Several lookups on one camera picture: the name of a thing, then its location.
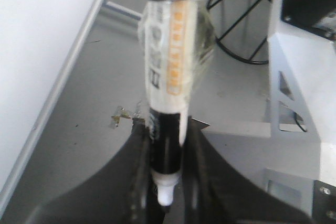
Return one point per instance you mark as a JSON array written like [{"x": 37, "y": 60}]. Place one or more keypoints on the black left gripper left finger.
[{"x": 120, "y": 192}]

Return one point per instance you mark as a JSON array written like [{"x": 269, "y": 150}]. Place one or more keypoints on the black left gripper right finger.
[{"x": 215, "y": 192}]

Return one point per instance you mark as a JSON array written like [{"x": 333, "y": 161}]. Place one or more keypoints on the white black whiteboard marker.
[{"x": 177, "y": 40}]

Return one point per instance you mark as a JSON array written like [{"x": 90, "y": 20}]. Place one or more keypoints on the white metal robot base bracket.
[{"x": 291, "y": 177}]

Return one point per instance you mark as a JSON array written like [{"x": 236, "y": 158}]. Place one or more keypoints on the white whiteboard with aluminium frame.
[{"x": 40, "y": 43}]

